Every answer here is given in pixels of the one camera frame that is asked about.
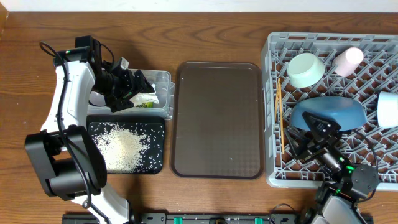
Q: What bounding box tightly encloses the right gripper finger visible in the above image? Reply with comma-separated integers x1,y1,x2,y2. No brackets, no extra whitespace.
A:
302,112,341,140
284,128,310,161

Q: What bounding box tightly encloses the white tissue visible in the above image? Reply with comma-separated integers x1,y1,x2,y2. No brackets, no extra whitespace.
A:
130,84,159,107

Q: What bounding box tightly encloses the green yellow snack wrapper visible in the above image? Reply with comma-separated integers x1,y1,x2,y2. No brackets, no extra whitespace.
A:
136,102,154,108

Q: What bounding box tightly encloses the dark blue plate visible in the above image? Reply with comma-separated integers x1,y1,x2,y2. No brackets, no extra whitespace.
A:
290,96,367,131

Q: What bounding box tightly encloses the mint green bowl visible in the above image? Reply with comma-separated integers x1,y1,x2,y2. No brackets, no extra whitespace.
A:
287,53,325,88

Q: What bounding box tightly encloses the light blue bowl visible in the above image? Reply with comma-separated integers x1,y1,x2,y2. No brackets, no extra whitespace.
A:
377,91,397,129

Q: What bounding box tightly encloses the pink paper cup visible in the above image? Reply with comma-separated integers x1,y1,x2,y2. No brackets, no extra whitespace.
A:
332,47,364,77

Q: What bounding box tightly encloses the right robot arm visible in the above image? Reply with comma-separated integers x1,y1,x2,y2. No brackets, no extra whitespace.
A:
284,112,379,223

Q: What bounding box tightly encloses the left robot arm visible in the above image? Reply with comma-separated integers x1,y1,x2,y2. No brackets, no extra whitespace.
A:
25,35,154,223

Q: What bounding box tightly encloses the clear plastic waste bin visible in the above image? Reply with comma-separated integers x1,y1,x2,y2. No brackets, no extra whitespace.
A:
88,70,175,120

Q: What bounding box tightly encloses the black rectangular waste tray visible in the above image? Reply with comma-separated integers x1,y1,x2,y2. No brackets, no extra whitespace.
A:
86,115,166,175

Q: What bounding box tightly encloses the grey plastic dishwasher rack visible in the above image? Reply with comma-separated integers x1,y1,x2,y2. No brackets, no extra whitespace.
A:
261,32,397,191

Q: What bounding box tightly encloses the brown plastic serving tray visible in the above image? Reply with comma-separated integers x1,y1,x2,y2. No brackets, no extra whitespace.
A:
170,62,264,180

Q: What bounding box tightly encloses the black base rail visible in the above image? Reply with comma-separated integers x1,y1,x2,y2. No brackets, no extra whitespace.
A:
61,212,374,224

